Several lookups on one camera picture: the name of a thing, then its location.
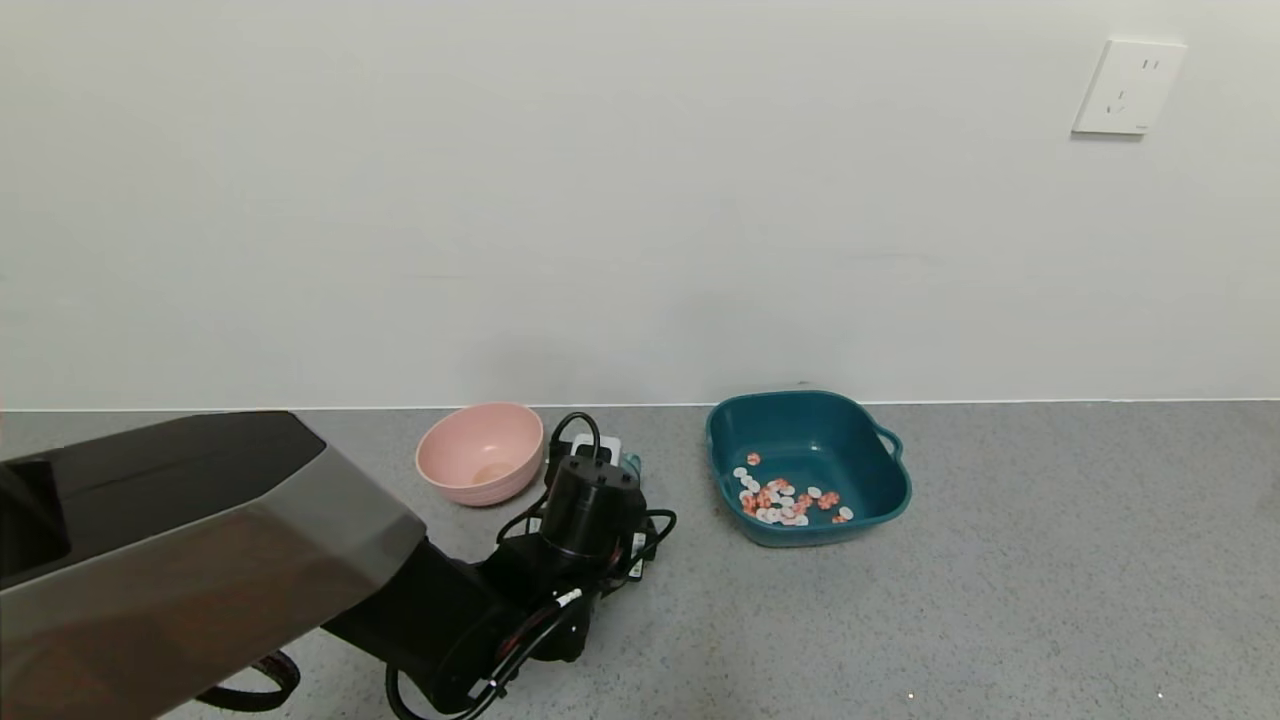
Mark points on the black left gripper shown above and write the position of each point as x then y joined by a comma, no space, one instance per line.
640,550

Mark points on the transparent teal ribbed cup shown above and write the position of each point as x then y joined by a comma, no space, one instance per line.
631,466

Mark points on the pink and white small pieces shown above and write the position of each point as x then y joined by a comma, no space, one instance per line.
780,500

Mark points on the silver and black left arm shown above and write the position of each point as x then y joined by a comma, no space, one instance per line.
200,540

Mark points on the pink plastic bowl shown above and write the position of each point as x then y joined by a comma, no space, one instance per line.
475,450

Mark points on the teal square plastic tray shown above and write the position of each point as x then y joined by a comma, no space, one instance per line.
850,450

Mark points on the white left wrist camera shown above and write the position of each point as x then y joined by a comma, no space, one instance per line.
598,447

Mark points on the white wall socket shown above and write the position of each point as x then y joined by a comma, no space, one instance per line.
1128,88

